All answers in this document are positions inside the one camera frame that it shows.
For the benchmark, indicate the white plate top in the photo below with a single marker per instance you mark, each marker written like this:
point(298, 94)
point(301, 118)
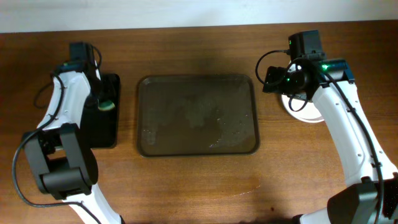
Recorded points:
point(302, 110)

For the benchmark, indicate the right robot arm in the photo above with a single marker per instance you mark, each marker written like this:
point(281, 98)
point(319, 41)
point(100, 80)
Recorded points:
point(316, 89)

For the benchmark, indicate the brown serving tray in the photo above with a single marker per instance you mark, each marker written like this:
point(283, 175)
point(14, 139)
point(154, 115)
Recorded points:
point(196, 115)

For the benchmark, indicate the black rectangular tray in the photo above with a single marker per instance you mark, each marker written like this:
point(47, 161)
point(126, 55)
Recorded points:
point(100, 128)

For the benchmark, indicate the green yellow sponge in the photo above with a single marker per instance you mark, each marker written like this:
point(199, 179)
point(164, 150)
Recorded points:
point(107, 105)

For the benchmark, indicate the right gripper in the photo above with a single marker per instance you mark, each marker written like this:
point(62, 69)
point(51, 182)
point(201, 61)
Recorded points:
point(273, 79)

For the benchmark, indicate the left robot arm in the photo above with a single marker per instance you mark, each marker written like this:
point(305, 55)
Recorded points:
point(60, 158)

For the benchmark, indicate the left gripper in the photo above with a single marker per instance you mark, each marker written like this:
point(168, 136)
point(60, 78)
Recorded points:
point(94, 97)

